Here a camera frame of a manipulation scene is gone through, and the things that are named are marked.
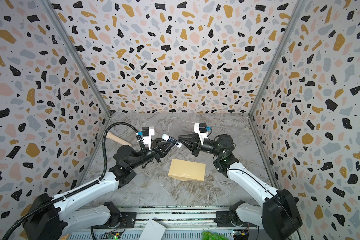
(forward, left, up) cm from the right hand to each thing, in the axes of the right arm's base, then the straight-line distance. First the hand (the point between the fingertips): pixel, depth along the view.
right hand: (177, 139), depth 63 cm
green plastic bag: (-31, -14, -30) cm, 45 cm away
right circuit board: (-30, -30, -37) cm, 56 cm away
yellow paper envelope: (+2, -3, -37) cm, 37 cm away
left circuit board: (-31, +31, -35) cm, 56 cm away
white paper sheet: (-30, +11, -31) cm, 44 cm away
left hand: (-1, +2, +1) cm, 2 cm away
